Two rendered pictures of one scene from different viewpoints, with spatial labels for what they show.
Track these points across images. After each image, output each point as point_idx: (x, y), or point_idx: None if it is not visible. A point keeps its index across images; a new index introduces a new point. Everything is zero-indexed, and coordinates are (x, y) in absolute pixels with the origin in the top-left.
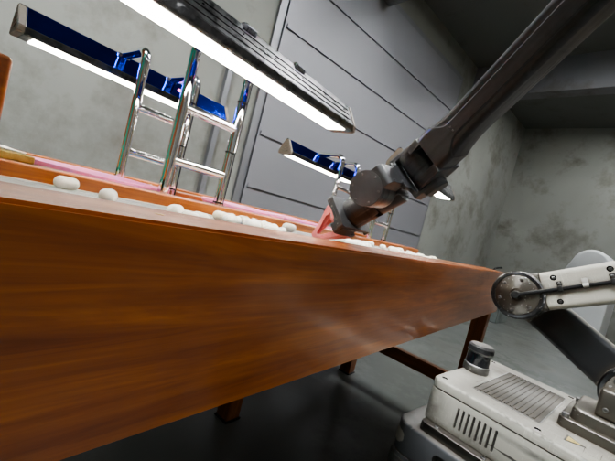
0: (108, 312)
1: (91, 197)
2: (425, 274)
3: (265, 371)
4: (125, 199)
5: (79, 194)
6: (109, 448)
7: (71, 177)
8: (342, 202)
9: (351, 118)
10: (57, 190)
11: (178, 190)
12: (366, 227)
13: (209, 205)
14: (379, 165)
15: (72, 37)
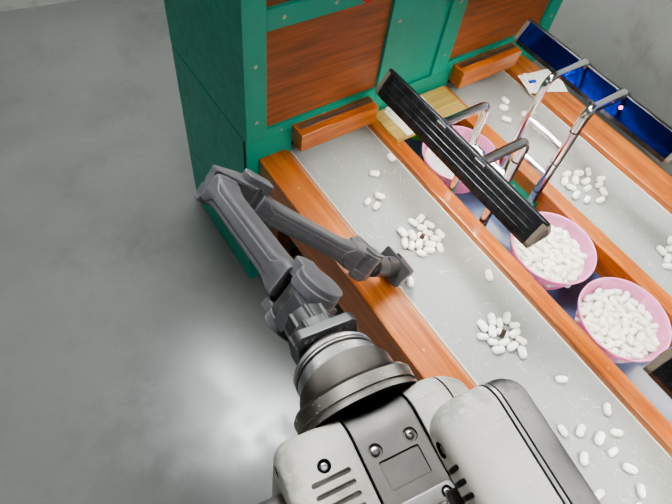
0: (277, 198)
1: (383, 169)
2: (398, 351)
3: (307, 256)
4: (411, 178)
5: (382, 165)
6: None
7: (391, 157)
8: (392, 255)
9: (532, 234)
10: (375, 160)
11: (660, 199)
12: (395, 283)
13: (451, 212)
14: (350, 237)
15: (546, 46)
